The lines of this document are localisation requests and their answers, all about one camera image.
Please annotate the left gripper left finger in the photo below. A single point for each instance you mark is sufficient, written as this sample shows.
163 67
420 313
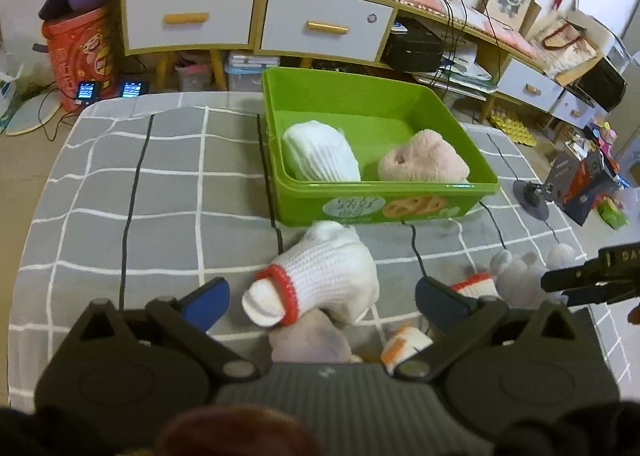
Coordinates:
184 324

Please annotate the white knitted glove in bin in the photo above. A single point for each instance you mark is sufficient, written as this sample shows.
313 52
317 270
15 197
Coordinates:
316 152

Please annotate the red snack bucket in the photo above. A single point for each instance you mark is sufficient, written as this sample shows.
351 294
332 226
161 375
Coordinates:
80 50

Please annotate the small screen device left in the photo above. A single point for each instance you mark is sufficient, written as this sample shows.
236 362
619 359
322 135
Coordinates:
88 92

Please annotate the white fluffy sock roll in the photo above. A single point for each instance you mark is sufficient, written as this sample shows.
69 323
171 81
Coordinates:
313 339

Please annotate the white glove red cuff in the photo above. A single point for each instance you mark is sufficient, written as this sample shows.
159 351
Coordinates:
330 268

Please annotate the small screen device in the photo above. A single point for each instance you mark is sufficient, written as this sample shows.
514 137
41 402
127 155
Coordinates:
133 89
88 92

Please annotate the grey white plush dog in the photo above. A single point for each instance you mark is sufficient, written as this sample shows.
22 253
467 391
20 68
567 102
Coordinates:
517 280

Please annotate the small screen device right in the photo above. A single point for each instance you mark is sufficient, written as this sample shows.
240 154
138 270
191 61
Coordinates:
133 89

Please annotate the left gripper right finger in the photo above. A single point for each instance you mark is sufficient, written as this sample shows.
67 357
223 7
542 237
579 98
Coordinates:
465 323

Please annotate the pink fluffy plush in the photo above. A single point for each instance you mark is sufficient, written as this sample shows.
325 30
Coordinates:
426 157

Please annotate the black phone stand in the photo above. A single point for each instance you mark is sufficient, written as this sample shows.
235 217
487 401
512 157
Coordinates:
530 196

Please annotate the wooden drawer cabinet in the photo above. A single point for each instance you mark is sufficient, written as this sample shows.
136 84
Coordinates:
354 31

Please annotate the grey checked tablecloth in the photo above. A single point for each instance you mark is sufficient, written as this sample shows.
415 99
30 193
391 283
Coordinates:
156 196

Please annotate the white plastic bag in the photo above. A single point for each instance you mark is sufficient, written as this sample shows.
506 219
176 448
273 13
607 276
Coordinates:
11 69

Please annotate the black printer box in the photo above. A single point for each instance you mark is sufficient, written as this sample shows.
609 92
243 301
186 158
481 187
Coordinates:
412 47

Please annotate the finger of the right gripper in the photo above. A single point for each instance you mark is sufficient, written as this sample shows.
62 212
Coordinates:
618 264
609 293

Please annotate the green plastic bin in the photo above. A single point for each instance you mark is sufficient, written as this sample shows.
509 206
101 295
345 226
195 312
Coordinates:
375 115

